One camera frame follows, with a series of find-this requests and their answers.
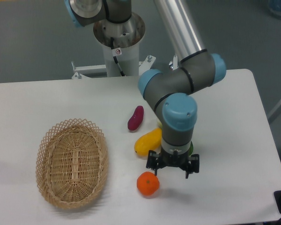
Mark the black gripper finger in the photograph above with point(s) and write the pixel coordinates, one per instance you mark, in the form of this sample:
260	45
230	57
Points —
154	161
191	165

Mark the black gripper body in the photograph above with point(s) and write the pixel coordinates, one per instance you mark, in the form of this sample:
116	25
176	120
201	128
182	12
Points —
173	158

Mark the orange mandarin fruit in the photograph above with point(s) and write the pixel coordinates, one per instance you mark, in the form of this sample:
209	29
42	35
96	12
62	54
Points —
147	183

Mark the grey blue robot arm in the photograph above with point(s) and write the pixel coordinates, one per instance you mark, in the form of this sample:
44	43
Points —
118	29

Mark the yellow mango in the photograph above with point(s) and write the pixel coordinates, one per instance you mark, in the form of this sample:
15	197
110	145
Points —
147	142

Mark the green bok choy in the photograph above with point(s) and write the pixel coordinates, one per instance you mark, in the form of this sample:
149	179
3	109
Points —
190	151

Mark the purple sweet potato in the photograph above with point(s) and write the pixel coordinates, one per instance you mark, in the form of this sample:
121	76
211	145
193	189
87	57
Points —
136	119

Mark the woven wicker basket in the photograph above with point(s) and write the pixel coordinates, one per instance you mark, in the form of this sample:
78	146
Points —
72	164

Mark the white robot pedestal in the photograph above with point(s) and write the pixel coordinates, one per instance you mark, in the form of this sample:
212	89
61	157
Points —
118	60

